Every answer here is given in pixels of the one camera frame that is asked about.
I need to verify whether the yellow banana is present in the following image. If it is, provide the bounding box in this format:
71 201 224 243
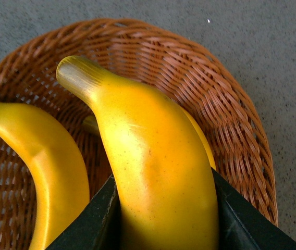
56 56 219 249
82 108 216 170
0 103 90 249

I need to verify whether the yellow banana front in basket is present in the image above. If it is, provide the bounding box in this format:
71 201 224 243
0 103 90 249

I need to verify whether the brown wicker basket right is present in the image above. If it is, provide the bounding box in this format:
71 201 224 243
0 18 278 249

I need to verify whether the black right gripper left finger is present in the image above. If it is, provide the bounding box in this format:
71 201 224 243
48 176 120 250

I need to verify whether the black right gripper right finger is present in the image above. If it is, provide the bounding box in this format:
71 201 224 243
212 170 296 250

